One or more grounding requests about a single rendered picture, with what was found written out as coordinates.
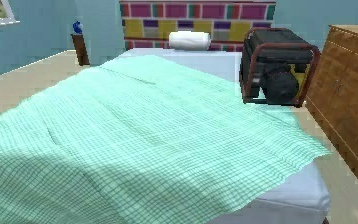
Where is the brown wooden cupboard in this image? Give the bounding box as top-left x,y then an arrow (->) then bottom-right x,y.
305,24 -> 358,198

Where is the blue object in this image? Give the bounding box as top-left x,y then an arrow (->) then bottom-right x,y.
72,20 -> 84,35

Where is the dark brown wooden stand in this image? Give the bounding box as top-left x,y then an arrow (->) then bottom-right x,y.
70,32 -> 91,67

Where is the green checked blanket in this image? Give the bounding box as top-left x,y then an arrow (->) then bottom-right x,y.
0,54 -> 332,224

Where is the bed with colourful headboard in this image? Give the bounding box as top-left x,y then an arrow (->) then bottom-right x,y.
118,0 -> 332,224

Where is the black generator with red frame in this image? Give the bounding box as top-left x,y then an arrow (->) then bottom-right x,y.
239,27 -> 321,108

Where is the white roll pillow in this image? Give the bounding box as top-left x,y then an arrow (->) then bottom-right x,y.
168,30 -> 212,52

